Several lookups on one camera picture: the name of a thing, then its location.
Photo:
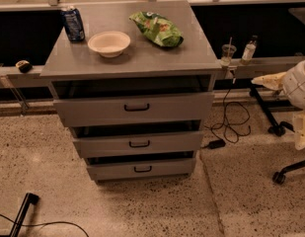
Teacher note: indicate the grey top drawer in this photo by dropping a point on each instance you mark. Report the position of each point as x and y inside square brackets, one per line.
[134, 109]

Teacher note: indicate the grey drawer cabinet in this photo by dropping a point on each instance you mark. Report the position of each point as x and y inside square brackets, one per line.
[74, 71]

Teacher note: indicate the blue soda can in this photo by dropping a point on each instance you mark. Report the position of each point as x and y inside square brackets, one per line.
[73, 24]

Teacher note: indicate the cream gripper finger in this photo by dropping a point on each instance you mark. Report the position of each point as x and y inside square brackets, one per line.
[270, 81]

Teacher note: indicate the white paper bowl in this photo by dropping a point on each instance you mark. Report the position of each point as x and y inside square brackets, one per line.
[109, 44]

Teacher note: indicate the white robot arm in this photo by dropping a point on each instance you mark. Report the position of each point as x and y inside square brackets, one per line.
[292, 84]

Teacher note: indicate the green chip bag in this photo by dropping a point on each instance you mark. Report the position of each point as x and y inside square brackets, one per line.
[157, 29]

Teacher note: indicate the black stand leg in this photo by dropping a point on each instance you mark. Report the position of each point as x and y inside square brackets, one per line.
[30, 199]

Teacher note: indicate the small clear bottle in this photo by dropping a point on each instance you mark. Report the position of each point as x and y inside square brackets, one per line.
[249, 50]

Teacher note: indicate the black tape measure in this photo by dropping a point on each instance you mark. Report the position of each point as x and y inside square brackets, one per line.
[24, 66]

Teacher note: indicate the clear plastic cup with straw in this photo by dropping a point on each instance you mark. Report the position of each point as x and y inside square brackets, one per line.
[228, 51]

